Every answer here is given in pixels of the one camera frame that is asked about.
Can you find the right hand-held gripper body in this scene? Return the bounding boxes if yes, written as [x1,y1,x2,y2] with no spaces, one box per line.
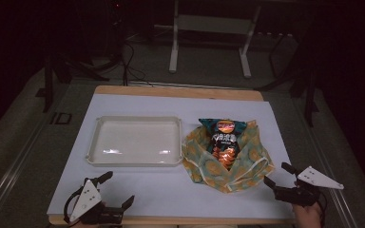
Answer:
[274,165,345,208]

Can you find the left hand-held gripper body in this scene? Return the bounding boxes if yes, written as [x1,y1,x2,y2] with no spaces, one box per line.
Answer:
[65,179,125,226]

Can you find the yellow and teal patterned cloth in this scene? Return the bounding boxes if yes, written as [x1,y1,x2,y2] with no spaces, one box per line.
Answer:
[181,119,276,195]

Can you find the white plastic tray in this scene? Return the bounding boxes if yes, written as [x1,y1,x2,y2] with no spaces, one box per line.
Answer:
[85,115,184,168]

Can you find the teal potato chip bag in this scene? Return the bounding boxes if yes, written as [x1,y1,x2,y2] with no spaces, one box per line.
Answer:
[198,118,248,172]

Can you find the person's right hand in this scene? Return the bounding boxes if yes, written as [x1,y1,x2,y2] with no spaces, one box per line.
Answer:
[292,202,324,228]

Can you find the white table mat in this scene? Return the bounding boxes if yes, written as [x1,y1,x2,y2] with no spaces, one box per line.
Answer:
[47,93,298,221]

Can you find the black tripod stand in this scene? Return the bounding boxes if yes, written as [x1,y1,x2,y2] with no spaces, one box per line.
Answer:
[35,51,111,114]
[254,31,320,128]

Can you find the white metal stand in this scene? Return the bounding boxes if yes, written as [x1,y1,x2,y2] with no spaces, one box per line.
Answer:
[168,0,262,80]

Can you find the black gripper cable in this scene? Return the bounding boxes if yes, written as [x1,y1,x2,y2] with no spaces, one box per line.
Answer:
[63,189,85,225]

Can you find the black rectangular floor bracket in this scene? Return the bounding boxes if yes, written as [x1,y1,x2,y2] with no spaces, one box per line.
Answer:
[49,111,73,125]

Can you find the black floor cables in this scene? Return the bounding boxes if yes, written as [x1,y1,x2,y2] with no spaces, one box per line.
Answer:
[119,39,156,87]

